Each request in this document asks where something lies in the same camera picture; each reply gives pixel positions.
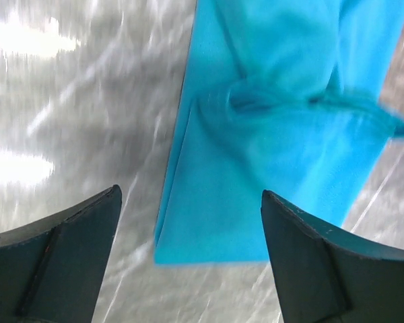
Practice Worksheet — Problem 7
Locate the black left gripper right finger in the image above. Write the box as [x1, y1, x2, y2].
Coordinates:
[261, 190, 404, 322]

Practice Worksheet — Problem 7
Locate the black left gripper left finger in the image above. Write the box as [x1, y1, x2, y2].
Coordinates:
[0, 185, 122, 322]

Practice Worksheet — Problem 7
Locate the teal t-shirt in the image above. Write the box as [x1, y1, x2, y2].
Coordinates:
[154, 1, 404, 265]

